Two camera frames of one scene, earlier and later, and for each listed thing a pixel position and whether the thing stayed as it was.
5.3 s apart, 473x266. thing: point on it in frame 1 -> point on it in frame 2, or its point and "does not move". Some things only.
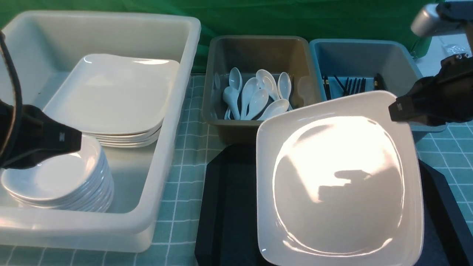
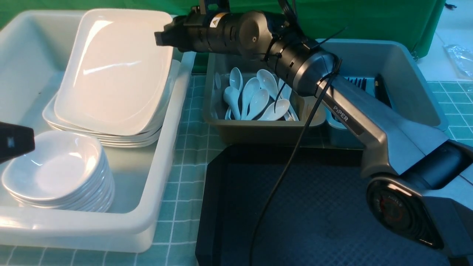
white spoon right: (284, 87) does not move
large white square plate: (339, 185) -> (115, 80)
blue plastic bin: (344, 68) does not move
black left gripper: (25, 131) -> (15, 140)
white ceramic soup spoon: (258, 102) does not move
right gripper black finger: (416, 107) -> (178, 33)
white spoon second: (249, 86) does not move
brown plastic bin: (248, 81) does not move
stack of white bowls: (82, 181) does not move
